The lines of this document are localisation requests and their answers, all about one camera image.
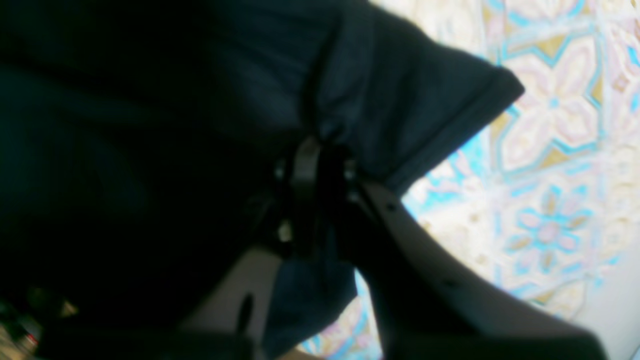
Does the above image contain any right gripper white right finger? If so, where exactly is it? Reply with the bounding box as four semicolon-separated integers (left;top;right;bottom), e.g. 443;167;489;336
334;177;606;360

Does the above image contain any patterned colourful tablecloth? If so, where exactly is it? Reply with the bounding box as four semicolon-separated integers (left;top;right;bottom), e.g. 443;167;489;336
295;0;640;360

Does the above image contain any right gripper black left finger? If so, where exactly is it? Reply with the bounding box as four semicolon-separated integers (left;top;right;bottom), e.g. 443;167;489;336
181;137;323;360

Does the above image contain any black T-shirt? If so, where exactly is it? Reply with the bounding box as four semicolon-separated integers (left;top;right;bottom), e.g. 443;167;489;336
1;0;524;360

